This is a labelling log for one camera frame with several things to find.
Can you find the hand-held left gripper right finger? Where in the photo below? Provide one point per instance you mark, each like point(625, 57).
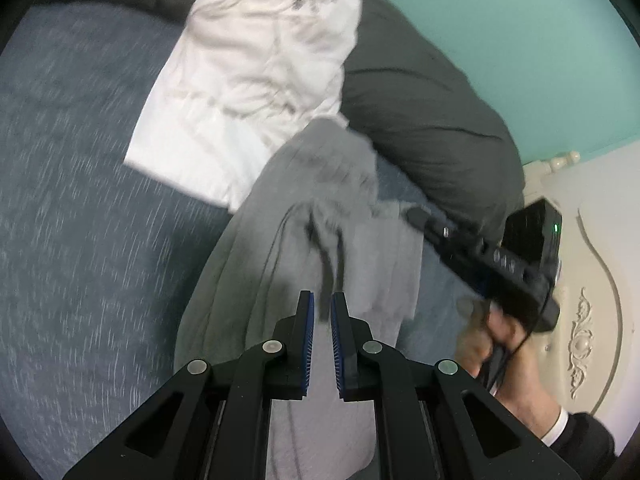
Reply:
point(336, 350)

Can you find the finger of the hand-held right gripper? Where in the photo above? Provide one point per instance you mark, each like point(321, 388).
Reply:
point(422, 220)

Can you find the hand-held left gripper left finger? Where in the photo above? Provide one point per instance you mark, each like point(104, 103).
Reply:
point(307, 345)

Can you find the grey fleece-lined pants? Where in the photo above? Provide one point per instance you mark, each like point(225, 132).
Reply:
point(275, 240)

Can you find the person's right hand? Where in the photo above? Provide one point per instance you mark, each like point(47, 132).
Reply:
point(520, 380)

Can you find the cream tufted headboard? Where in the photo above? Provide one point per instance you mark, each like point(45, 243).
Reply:
point(595, 270)

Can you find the cream bedpost finial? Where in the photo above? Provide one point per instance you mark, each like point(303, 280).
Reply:
point(562, 160)

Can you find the white printed shirt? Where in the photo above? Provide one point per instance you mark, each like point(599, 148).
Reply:
point(240, 70)

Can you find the blue flecked bed blanket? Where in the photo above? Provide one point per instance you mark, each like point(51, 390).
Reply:
point(75, 210)

